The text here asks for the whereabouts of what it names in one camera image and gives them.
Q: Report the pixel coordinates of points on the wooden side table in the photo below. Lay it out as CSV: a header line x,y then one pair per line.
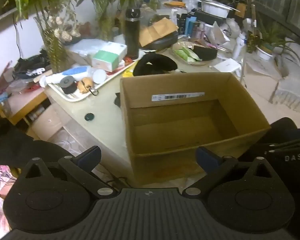
x,y
22,102

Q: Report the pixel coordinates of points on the white pill jar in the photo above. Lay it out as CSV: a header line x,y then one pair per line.
x,y
99,76

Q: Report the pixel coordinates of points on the long black box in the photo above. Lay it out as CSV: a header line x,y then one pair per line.
x,y
210,16

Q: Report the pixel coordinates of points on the pink pump bottle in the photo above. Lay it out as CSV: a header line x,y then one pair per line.
x,y
200,31

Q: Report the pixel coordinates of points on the pink patterned cloth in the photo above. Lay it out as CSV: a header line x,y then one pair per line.
x,y
2,180

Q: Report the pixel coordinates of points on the yellow folded cloth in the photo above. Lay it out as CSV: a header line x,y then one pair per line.
x,y
175,4

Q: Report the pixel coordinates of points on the black zip case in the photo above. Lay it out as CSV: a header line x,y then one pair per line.
x,y
165,42

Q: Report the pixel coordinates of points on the glass dish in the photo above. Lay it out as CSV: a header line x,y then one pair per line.
x,y
176,49

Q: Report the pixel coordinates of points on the black cosmetic box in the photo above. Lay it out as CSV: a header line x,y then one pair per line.
x,y
182,23

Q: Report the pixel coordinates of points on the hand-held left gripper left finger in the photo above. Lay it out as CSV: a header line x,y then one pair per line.
x,y
90,155

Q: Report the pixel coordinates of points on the white plastic package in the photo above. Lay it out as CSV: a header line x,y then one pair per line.
x,y
85,46

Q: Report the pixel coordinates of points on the black sponge pouch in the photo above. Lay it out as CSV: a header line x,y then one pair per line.
x,y
205,52

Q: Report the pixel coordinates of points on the brown paper envelope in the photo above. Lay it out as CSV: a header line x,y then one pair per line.
x,y
157,30

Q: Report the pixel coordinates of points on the dark cloth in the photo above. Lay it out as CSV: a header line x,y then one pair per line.
x,y
10,142
285,127

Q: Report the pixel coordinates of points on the grey fringed blanket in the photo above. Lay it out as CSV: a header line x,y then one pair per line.
x,y
290,80

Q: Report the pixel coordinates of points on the blue cosmetic box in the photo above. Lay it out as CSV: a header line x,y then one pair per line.
x,y
190,25

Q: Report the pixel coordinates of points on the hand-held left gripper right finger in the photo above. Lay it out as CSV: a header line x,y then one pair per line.
x,y
207,160

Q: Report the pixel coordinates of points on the beige storage box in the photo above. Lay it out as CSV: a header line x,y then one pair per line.
x,y
47,125

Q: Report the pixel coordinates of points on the black round lid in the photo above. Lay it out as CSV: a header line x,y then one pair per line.
x,y
90,117

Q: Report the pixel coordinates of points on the black thermos bottle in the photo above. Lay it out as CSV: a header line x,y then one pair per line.
x,y
132,37

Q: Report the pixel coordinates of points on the white food container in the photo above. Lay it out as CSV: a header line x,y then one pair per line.
x,y
215,8

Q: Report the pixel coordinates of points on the black printed cloth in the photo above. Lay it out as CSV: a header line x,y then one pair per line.
x,y
27,66

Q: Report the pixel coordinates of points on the red printed box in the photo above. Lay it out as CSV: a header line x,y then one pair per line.
x,y
120,66

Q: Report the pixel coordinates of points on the white cosmetic box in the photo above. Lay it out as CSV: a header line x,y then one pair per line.
x,y
173,16

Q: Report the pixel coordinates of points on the grey round speaker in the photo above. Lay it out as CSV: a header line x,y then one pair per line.
x,y
67,82

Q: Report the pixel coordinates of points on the green wipe packet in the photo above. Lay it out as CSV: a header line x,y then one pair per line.
x,y
183,54
193,52

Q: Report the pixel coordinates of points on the white blue lotion bottle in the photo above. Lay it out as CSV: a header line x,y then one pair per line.
x,y
72,72

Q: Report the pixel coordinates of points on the black plush hat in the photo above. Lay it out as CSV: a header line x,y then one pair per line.
x,y
155,63

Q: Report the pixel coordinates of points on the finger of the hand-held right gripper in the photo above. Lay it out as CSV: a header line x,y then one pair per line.
x,y
290,150
290,142

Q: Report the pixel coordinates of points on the dark window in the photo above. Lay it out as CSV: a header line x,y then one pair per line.
x,y
285,2

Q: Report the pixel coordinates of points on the cardboard box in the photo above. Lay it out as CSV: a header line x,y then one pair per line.
x,y
152,90

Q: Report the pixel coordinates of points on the yellow wipes pack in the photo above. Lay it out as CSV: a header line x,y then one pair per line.
x,y
127,72

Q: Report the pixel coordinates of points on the white paper bag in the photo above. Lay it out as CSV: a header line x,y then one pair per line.
x,y
217,33

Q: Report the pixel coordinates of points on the potted plant in white pot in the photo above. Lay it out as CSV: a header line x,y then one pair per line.
x,y
264,52

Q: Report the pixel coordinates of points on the white tray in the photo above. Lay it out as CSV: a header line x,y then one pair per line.
x,y
72,97

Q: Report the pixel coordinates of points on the white flat box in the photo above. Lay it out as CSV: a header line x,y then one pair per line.
x,y
226,66

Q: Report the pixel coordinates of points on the glass vase with plant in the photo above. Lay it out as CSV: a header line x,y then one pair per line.
x,y
52,50

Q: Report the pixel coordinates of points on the white handheld gimbal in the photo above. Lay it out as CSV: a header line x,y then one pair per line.
x,y
240,42

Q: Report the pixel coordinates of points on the green white tissue pack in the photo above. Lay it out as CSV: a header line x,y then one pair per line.
x,y
107,58

